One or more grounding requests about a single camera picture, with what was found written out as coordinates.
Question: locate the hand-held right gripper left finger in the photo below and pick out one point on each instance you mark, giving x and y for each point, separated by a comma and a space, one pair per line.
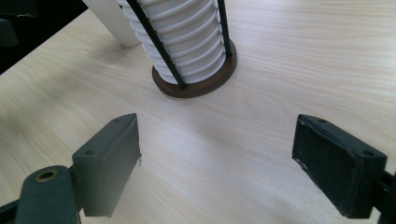
107, 161

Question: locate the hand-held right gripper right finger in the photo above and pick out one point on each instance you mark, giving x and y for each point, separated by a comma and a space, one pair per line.
336, 168

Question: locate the white paper cup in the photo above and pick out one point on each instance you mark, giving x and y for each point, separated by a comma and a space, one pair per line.
113, 21

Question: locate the stack of white cups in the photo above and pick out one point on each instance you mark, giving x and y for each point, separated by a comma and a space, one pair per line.
186, 40

